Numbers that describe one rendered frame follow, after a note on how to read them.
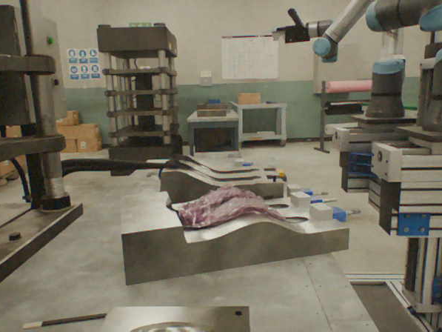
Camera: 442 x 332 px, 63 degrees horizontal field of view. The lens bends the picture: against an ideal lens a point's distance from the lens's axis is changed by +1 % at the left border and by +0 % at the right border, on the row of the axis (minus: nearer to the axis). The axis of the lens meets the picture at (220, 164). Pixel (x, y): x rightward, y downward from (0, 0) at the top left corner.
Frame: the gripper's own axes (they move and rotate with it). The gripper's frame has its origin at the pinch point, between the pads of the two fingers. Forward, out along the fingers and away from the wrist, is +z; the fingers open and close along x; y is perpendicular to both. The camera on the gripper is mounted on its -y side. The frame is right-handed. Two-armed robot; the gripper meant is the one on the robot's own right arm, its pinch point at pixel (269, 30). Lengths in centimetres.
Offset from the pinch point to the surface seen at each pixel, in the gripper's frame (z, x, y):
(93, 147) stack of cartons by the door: 511, 304, 178
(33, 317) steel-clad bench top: -14, -155, 45
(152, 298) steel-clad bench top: -29, -142, 47
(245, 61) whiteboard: 255, 513, 43
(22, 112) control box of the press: 54, -105, 20
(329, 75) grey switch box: 97, 561, 84
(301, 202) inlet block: -43, -96, 46
